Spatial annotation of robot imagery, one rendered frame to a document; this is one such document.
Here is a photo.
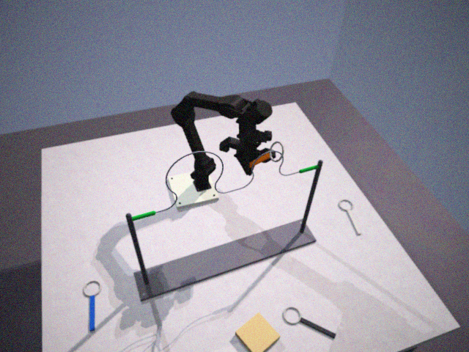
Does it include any tan rectangular block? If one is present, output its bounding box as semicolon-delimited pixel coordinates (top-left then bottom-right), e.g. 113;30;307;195
235;312;281;352

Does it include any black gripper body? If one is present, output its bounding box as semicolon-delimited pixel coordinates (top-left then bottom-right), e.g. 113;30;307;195
219;126;270;156

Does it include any grey ring with black handle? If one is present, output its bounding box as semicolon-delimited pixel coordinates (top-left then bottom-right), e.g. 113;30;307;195
283;307;336;338

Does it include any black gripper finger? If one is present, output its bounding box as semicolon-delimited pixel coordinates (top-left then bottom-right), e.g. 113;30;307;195
234;149;251;175
248;153;262;176

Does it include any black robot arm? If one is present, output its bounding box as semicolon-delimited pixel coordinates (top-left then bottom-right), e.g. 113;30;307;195
171;91;273;192

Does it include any grey loop with blue handle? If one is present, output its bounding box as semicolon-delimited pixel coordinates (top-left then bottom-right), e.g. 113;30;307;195
84;280;101;331

